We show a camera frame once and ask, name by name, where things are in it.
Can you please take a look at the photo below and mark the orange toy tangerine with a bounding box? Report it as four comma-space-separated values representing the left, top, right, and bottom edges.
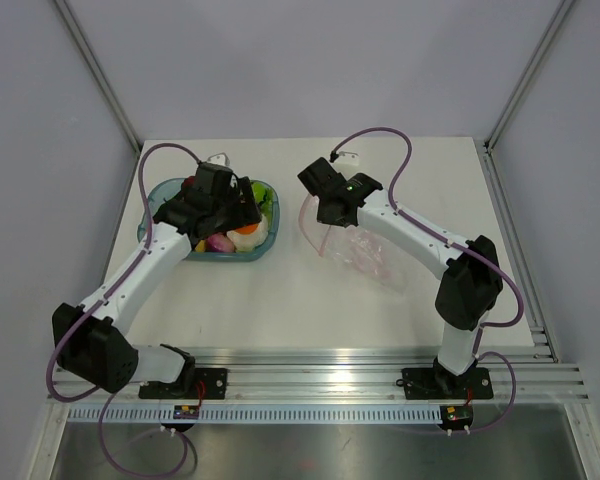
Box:
235, 223, 262, 236

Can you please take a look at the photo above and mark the green toy melon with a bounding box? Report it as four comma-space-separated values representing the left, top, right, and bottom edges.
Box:
251, 181, 274, 212

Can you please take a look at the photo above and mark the clear zip top bag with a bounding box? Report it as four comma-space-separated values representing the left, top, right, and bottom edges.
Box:
298, 194, 409, 293

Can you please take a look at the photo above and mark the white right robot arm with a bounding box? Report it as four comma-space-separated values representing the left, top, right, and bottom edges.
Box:
298, 158, 503, 397

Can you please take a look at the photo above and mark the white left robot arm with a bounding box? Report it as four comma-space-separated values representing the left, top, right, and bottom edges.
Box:
51, 163, 262, 398

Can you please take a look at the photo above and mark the teal plastic food tray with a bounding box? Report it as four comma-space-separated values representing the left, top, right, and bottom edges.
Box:
136, 177, 280, 262

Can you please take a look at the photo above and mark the dark red toy pepper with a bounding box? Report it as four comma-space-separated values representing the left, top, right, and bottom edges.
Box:
180, 176, 195, 196

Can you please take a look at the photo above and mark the purple toy onion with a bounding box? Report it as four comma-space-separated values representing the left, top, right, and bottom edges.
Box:
205, 233, 235, 254

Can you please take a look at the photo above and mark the yellow toy pepper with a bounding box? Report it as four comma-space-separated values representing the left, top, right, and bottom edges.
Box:
194, 240, 207, 253

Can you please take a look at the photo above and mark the white toy cauliflower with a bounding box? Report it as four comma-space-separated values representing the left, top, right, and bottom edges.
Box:
226, 216, 269, 252

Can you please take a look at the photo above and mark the left controller board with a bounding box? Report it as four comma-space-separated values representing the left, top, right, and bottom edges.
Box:
173, 405, 200, 421

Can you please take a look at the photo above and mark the controller board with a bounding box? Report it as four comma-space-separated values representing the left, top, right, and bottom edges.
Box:
439, 404, 474, 432
173, 405, 200, 421

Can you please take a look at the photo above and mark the right controller board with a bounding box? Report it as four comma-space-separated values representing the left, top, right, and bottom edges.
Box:
439, 404, 474, 432

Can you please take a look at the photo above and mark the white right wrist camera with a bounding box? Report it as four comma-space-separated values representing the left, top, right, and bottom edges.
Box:
328, 148, 360, 169

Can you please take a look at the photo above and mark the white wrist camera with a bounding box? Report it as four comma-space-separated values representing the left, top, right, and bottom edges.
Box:
206, 152, 231, 168
328, 148, 360, 169

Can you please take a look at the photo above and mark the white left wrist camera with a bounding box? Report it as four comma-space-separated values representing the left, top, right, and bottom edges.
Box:
206, 152, 231, 168

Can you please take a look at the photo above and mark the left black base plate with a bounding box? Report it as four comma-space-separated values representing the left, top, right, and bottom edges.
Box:
138, 367, 229, 400

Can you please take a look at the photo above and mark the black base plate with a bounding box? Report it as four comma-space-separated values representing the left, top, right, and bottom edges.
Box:
395, 367, 494, 401
138, 367, 229, 400

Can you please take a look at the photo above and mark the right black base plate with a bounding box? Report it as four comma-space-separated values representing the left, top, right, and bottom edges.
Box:
395, 367, 494, 401

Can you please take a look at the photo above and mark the left aluminium frame post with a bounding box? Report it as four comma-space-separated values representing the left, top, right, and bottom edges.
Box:
51, 0, 142, 157

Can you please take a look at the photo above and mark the aluminium frame post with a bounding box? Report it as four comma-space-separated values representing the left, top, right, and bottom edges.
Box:
483, 0, 579, 154
51, 0, 142, 157

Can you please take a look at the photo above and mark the white slotted cable duct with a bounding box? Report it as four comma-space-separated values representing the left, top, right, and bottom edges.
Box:
69, 403, 441, 425

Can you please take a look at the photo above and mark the right aluminium frame post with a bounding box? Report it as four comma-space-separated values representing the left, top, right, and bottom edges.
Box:
483, 0, 579, 154

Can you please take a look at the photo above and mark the aluminium mounting rail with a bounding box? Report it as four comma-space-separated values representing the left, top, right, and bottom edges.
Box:
45, 349, 590, 405

